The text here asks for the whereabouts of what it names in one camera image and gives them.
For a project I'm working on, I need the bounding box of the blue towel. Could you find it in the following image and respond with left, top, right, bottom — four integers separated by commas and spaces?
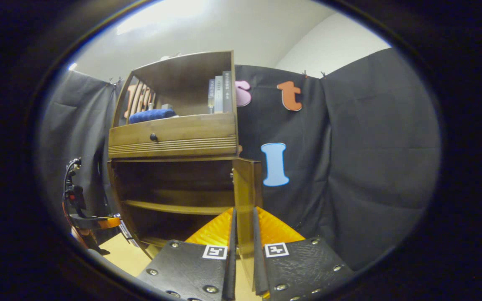
129, 109, 177, 124

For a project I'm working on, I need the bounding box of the dark printed board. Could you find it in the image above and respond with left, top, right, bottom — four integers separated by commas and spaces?
118, 219, 140, 248

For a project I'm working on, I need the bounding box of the black backdrop cloth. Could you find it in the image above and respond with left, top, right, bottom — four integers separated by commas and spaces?
38, 47, 441, 272

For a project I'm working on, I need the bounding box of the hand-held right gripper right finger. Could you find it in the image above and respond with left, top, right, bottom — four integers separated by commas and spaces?
252, 207, 355, 301

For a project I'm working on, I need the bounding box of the wooden double-door shoe cabinet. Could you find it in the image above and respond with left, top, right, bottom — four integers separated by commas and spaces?
107, 50, 263, 289

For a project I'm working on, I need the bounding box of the wooden inner shelf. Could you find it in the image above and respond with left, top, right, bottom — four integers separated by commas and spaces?
122, 199, 236, 215

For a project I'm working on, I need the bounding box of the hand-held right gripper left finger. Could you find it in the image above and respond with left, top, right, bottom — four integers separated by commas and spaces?
137, 208, 237, 301

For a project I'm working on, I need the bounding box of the wooden shoe cabinet door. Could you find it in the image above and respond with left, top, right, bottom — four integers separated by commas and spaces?
232, 157, 263, 289

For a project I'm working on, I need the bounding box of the pale blue book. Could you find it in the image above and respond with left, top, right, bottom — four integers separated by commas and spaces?
214, 75, 224, 114

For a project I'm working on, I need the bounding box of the wooden drawer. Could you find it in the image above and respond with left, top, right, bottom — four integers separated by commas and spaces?
108, 112, 238, 159

